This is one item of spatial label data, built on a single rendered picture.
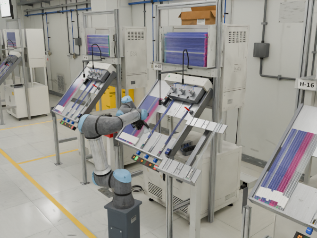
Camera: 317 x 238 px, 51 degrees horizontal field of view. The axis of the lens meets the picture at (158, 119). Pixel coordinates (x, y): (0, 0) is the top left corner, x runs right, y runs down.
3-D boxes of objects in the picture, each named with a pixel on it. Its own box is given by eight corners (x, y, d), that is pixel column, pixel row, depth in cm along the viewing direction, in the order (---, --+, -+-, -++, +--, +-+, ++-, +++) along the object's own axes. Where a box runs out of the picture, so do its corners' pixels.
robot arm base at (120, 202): (125, 211, 213) (125, 197, 211) (107, 205, 221) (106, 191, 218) (138, 201, 226) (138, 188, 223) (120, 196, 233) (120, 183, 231)
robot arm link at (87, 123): (112, 192, 220) (95, 122, 193) (92, 188, 225) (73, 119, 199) (120, 181, 229) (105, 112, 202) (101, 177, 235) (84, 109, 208)
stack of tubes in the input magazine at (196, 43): (204, 67, 265) (206, 32, 258) (163, 62, 303) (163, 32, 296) (215, 66, 272) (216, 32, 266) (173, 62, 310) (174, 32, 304)
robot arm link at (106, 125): (112, 119, 190) (148, 105, 234) (96, 117, 194) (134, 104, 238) (113, 139, 192) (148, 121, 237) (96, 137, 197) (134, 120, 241)
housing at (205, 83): (211, 97, 274) (203, 86, 265) (171, 89, 311) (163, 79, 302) (216, 89, 276) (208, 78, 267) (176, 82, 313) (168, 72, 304)
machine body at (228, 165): (192, 229, 289) (193, 163, 273) (143, 199, 341) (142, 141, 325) (238, 205, 329) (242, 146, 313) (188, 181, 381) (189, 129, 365)
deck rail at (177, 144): (168, 165, 255) (164, 161, 251) (167, 164, 256) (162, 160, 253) (214, 92, 273) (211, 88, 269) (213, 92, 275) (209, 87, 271)
